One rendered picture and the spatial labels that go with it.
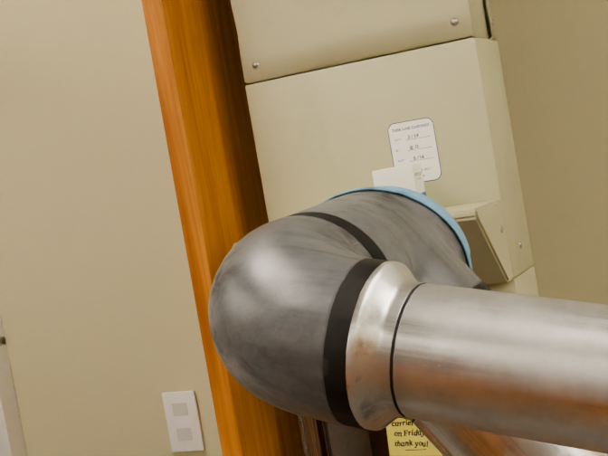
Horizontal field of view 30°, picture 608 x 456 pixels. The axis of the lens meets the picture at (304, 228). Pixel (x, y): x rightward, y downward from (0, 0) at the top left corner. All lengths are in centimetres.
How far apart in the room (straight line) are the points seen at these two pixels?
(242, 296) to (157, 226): 147
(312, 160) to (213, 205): 14
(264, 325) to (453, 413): 11
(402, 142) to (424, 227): 68
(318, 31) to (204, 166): 23
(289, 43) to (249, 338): 89
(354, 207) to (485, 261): 64
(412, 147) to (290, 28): 23
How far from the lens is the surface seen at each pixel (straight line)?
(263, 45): 152
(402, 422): 149
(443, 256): 76
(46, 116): 224
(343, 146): 147
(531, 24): 184
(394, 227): 74
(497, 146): 143
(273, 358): 63
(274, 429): 159
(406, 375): 60
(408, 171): 136
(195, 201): 147
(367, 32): 146
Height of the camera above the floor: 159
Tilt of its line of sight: 3 degrees down
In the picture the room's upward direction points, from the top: 10 degrees counter-clockwise
